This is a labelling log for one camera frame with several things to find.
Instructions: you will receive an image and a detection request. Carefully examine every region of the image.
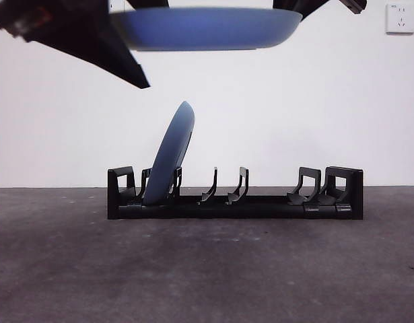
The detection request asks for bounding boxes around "pale green round plate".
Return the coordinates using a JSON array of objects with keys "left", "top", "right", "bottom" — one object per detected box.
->
[{"left": 108, "top": 7, "right": 302, "bottom": 52}]

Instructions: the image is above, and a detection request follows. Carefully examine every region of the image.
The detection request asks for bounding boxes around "pale blue round plate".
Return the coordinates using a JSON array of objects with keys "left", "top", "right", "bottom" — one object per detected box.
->
[{"left": 142, "top": 100, "right": 197, "bottom": 206}]

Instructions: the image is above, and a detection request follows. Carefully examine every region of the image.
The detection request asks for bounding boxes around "black plastic plate rack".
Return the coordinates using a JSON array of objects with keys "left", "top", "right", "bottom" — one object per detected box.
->
[{"left": 107, "top": 166, "right": 365, "bottom": 221}]

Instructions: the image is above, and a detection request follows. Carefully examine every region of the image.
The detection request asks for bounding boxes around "white wall socket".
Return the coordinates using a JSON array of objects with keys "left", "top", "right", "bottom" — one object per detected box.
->
[{"left": 385, "top": 3, "right": 414, "bottom": 36}]

